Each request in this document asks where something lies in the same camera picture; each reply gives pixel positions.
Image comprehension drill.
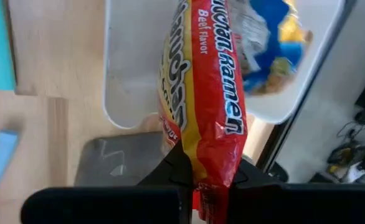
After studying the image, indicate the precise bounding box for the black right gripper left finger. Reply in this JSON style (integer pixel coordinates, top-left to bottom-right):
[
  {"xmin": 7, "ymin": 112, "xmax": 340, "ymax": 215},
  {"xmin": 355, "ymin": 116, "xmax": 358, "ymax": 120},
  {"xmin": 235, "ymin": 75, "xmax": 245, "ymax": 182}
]
[{"xmin": 20, "ymin": 141, "xmax": 193, "ymax": 224}]

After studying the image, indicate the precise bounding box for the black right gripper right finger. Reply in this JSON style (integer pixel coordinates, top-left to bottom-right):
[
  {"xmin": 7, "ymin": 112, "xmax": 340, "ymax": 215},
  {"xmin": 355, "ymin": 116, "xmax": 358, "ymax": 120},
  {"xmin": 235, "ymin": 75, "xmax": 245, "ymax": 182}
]
[{"xmin": 228, "ymin": 158, "xmax": 365, "ymax": 224}]

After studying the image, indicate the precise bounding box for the light-blue-handled silver spoon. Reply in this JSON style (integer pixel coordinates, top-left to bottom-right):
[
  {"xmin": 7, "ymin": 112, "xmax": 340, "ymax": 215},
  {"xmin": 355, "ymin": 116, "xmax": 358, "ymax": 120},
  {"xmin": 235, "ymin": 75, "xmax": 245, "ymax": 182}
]
[{"xmin": 0, "ymin": 128, "xmax": 21, "ymax": 197}]

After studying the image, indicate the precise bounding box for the red ramen noodle packet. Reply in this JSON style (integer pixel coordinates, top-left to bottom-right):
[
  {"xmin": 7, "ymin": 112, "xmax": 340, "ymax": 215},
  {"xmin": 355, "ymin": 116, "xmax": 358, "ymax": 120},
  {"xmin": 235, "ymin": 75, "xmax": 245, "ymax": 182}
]
[{"xmin": 156, "ymin": 0, "xmax": 249, "ymax": 224}]

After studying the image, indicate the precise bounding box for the grey translucent bin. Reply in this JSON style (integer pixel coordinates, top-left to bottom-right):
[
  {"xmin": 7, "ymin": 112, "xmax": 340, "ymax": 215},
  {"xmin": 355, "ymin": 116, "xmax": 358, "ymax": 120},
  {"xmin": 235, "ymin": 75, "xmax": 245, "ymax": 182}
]
[{"xmin": 74, "ymin": 131, "xmax": 174, "ymax": 187}]

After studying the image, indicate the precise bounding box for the white plastic bin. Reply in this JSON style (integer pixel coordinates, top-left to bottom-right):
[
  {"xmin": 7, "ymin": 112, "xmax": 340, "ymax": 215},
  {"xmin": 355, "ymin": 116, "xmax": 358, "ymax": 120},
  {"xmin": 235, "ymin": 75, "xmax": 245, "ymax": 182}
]
[{"xmin": 103, "ymin": 0, "xmax": 347, "ymax": 130}]

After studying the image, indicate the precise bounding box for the blue snack bag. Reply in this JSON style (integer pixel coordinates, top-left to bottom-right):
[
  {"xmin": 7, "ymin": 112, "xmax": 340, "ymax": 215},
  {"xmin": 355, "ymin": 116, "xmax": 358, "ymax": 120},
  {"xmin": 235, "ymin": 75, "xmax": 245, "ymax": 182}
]
[{"xmin": 229, "ymin": 0, "xmax": 313, "ymax": 96}]

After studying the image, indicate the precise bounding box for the floor cable bundle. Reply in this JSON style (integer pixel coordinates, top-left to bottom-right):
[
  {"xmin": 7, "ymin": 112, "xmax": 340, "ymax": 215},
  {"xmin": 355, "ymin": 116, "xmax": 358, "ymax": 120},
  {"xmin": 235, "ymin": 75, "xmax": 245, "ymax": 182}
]
[{"xmin": 325, "ymin": 108, "xmax": 365, "ymax": 184}]

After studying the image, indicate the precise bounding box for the black aluminium table frame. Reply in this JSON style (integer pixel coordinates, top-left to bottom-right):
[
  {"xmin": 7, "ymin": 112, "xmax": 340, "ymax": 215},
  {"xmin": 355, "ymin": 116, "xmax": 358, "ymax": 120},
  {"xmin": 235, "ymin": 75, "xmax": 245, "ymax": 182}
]
[{"xmin": 256, "ymin": 0, "xmax": 358, "ymax": 183}]

